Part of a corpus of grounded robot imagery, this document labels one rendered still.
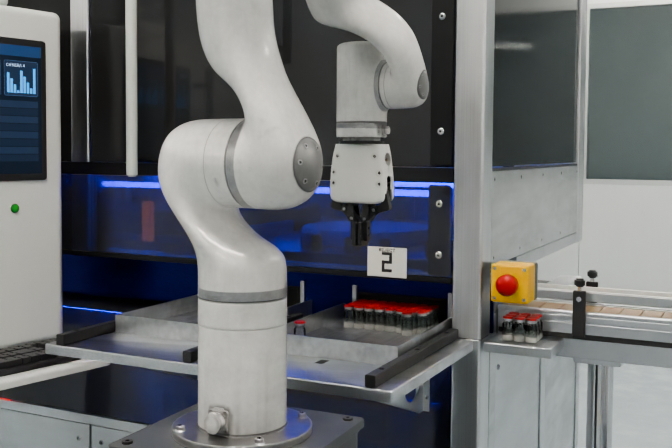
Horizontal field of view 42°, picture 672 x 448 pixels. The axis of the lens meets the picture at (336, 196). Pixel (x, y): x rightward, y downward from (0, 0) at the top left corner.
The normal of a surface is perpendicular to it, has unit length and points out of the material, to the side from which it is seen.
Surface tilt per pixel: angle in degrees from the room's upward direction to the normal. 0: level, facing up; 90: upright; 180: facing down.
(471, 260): 90
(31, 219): 90
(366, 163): 91
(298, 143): 73
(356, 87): 91
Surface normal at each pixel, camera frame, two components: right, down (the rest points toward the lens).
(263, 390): 0.55, 0.05
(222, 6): -0.22, 0.14
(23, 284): 0.79, 0.04
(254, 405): 0.36, 0.05
